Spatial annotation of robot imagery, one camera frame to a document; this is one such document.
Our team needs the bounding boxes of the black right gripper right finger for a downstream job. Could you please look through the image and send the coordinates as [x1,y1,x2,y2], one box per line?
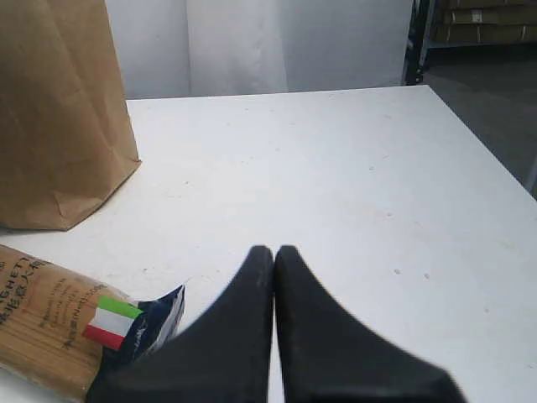
[274,245,466,402]

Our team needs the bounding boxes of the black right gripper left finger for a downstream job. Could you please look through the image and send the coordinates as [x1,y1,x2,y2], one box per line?
[86,246,274,402]

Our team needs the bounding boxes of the brown paper shopping bag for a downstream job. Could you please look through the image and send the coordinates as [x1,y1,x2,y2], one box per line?
[1,1,140,230]

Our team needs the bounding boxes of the metal shelf with cardboard boxes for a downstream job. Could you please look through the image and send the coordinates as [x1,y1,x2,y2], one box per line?
[404,1,536,85]

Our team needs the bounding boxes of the spaghetti pack with Italian flag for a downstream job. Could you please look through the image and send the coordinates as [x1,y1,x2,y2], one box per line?
[1,246,185,402]

